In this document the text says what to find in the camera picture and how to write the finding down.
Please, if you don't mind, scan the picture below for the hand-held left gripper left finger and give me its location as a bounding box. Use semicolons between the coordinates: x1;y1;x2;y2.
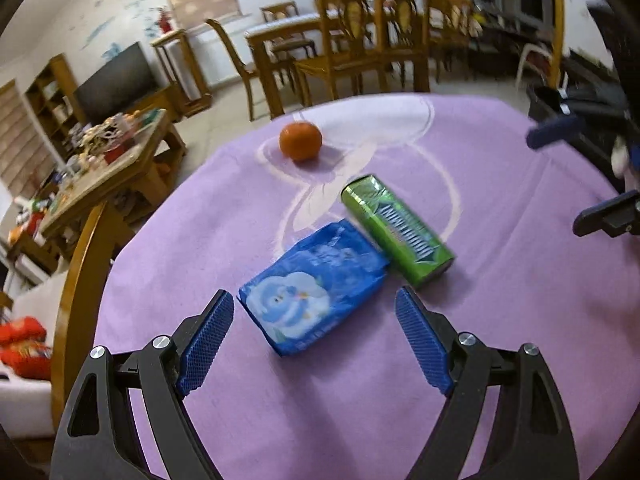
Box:
50;289;236;480

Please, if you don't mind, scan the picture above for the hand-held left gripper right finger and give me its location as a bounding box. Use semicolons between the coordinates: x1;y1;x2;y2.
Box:
394;286;581;480

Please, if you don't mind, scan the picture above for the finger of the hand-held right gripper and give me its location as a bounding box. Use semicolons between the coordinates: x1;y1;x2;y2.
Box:
526;87;633;151
572;192;640;238

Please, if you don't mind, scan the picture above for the green rectangular box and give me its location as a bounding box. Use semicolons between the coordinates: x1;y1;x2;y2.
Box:
341;174;457;290

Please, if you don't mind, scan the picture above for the blue tissue packet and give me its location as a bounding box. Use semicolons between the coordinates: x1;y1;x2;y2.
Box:
237;219;392;357

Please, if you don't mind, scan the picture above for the person's right hand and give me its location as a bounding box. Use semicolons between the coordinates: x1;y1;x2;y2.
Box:
611;135;632;179

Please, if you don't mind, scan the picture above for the white plastic chair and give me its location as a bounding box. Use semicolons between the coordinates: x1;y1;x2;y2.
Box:
515;42;568;91

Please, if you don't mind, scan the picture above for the purple tablecloth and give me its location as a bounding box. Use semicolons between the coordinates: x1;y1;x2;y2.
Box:
92;91;640;480

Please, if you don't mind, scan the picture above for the black cabinet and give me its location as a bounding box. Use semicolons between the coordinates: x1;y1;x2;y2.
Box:
470;0;616;81

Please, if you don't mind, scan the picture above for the wooden dining chair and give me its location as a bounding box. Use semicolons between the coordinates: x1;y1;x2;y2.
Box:
295;0;391;106
260;1;317;58
370;0;433;93
432;0;481;83

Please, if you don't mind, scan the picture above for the curved wooden chair back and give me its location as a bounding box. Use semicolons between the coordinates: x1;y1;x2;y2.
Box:
52;200;133;431

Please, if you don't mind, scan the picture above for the red snack bag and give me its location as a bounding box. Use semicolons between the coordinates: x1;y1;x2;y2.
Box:
0;316;53;381

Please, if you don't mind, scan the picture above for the white sofa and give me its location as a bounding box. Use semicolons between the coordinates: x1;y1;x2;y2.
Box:
0;270;66;441

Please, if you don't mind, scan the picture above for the wooden coffee table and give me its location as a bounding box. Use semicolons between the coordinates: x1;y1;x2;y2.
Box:
40;107;188;261

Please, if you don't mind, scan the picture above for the orange fruit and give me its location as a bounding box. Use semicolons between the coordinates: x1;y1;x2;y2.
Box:
279;121;323;162

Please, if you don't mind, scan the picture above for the clutter of small items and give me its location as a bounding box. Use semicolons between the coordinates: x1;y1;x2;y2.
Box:
50;110;161;206

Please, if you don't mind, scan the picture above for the wooden television stand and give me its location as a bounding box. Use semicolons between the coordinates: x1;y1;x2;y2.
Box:
127;82;185;123

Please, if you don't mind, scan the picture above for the tall wooden side stand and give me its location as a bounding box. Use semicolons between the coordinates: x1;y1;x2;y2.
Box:
151;28;213;116

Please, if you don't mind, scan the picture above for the flat screen television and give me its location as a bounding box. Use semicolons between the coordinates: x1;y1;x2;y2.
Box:
74;41;158;123

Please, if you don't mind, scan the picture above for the wooden dining table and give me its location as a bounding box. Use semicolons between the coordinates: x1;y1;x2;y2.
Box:
245;10;431;121

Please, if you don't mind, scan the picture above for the wooden bookshelf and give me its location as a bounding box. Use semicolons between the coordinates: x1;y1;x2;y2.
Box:
24;53;86;156

